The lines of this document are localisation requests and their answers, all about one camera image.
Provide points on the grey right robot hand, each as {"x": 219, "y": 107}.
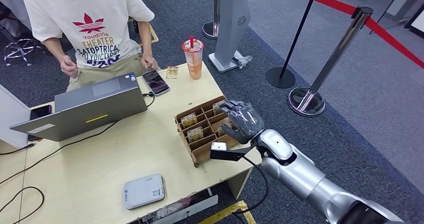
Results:
{"x": 246, "y": 121}

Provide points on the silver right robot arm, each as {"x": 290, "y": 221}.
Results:
{"x": 298, "y": 173}

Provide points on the wooden card organizer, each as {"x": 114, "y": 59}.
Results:
{"x": 202, "y": 149}

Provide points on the person's left hand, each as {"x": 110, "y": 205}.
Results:
{"x": 149, "y": 63}

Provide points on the person's hand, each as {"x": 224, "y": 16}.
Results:
{"x": 69, "y": 67}
{"x": 149, "y": 63}

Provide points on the grey card reader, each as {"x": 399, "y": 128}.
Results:
{"x": 142, "y": 192}

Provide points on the person's right hand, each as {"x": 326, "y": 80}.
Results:
{"x": 69, "y": 67}

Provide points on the person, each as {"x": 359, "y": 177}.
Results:
{"x": 96, "y": 4}

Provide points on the clear plastic bag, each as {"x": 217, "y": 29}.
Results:
{"x": 242, "y": 60}

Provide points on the orange drink plastic cup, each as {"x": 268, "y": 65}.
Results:
{"x": 194, "y": 64}

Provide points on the yellow floor tape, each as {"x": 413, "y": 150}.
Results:
{"x": 225, "y": 212}
{"x": 154, "y": 34}

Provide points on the red straw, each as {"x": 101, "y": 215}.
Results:
{"x": 191, "y": 41}

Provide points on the grey metal bar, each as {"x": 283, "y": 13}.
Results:
{"x": 198, "y": 207}

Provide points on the smartphone with lit screen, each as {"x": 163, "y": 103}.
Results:
{"x": 156, "y": 82}

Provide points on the grey kiosk stand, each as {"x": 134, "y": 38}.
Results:
{"x": 232, "y": 17}

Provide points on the red barrier belt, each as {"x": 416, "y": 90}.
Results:
{"x": 331, "y": 2}

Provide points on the grey laptop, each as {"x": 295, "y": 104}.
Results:
{"x": 82, "y": 113}

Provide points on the black framed white panel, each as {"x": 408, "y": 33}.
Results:
{"x": 418, "y": 24}

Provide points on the black phone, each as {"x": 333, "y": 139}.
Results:
{"x": 41, "y": 111}

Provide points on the white cabinet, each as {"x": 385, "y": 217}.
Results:
{"x": 11, "y": 116}

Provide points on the chrome chair base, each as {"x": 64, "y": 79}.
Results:
{"x": 20, "y": 49}

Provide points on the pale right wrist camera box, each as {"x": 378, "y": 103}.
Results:
{"x": 218, "y": 146}

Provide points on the black stanchion post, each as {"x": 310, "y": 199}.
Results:
{"x": 281, "y": 78}

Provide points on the chrome stanchion post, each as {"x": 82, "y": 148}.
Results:
{"x": 334, "y": 55}
{"x": 210, "y": 30}

